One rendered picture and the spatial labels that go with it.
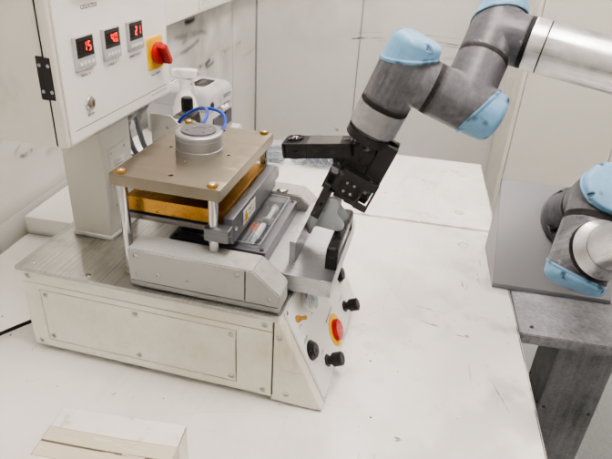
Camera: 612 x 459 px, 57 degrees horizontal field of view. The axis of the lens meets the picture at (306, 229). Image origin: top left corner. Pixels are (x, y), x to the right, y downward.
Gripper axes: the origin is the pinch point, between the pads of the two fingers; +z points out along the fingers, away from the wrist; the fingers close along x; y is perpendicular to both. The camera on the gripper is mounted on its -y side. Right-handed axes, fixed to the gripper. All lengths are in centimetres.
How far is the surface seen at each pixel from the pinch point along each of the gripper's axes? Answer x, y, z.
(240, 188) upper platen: -1.6, -12.9, -1.1
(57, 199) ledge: 28, -61, 44
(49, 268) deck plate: -16.3, -35.2, 20.7
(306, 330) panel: -10.6, 7.7, 12.2
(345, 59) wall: 240, -26, 34
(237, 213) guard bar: -9.5, -10.6, -1.5
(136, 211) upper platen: -10.0, -26.0, 6.7
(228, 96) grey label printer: 96, -45, 26
